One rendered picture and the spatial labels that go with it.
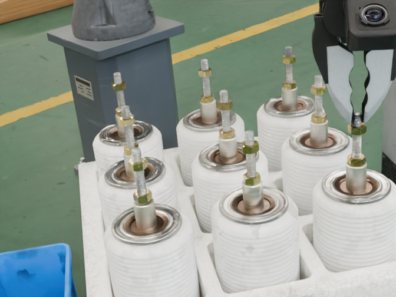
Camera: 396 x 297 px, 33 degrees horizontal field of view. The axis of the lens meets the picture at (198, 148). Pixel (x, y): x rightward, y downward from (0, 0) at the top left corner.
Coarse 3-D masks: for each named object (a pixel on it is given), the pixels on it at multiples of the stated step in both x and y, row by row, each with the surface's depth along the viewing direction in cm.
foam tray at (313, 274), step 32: (96, 192) 92; (192, 192) 90; (96, 224) 85; (192, 224) 83; (96, 256) 79; (96, 288) 74; (288, 288) 71; (320, 288) 70; (352, 288) 70; (384, 288) 71
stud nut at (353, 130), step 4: (348, 124) 71; (364, 124) 70; (348, 128) 71; (352, 128) 70; (356, 128) 70; (360, 128) 70; (364, 128) 70; (352, 132) 70; (356, 132) 70; (360, 132) 70; (364, 132) 70
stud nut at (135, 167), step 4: (132, 160) 68; (144, 160) 67; (128, 164) 67; (132, 164) 67; (136, 164) 67; (140, 164) 67; (144, 164) 67; (132, 168) 67; (136, 168) 67; (140, 168) 67; (144, 168) 67
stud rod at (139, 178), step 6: (132, 150) 67; (138, 150) 67; (132, 156) 67; (138, 156) 67; (138, 162) 67; (138, 174) 68; (138, 180) 68; (144, 180) 68; (138, 186) 68; (144, 186) 69; (138, 192) 69; (144, 192) 69
